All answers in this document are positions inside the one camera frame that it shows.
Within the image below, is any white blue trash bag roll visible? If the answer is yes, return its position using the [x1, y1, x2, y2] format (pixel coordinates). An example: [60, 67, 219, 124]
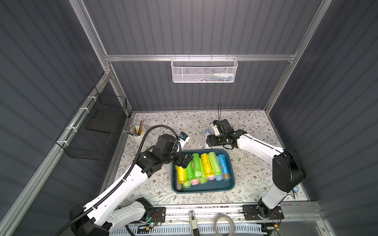
[204, 129, 211, 142]

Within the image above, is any yellow trash bag roll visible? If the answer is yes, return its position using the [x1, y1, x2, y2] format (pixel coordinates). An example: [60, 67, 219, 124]
[200, 153, 213, 178]
[176, 166, 187, 184]

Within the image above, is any bright green trash bag roll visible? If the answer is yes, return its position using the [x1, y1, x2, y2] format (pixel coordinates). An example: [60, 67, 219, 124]
[185, 161, 195, 182]

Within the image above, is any dark green trash bag roll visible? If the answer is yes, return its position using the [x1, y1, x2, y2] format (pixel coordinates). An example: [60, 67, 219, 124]
[192, 153, 202, 180]

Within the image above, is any light green trash bag roll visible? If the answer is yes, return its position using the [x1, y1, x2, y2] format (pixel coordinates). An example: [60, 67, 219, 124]
[208, 151, 222, 176]

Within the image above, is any pink trash bag roll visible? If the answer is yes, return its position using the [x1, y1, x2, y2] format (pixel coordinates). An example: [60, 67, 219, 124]
[191, 179, 199, 185]
[207, 175, 216, 181]

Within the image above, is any grey trash bag roll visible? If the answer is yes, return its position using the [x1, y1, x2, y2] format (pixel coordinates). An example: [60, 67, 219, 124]
[175, 183, 184, 192]

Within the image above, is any pale green trash bag roll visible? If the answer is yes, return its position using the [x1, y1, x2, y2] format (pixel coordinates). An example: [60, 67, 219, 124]
[199, 176, 208, 184]

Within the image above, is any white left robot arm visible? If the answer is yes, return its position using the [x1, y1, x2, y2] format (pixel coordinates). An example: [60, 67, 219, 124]
[56, 125, 194, 236]

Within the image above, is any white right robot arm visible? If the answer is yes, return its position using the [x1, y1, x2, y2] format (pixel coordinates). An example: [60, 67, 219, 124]
[206, 119, 307, 220]

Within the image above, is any teal plastic storage box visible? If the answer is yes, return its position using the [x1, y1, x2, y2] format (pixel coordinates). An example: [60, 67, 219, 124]
[171, 149, 236, 194]

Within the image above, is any white pen cup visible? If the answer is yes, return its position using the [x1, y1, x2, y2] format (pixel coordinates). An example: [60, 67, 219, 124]
[124, 120, 146, 146]

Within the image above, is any grey handheld device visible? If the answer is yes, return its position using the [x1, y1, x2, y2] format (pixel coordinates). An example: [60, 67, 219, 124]
[188, 210, 200, 236]

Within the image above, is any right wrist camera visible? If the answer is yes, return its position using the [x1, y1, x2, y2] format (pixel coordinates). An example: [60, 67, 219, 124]
[212, 120, 221, 136]

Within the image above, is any white wire wall basket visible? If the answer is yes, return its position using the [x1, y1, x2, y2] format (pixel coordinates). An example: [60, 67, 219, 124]
[170, 56, 238, 83]

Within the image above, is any black wire wall basket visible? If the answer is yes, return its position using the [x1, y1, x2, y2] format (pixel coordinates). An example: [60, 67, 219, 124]
[56, 90, 128, 161]

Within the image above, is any tape roll ring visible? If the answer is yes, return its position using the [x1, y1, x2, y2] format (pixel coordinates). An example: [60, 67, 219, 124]
[213, 213, 236, 236]

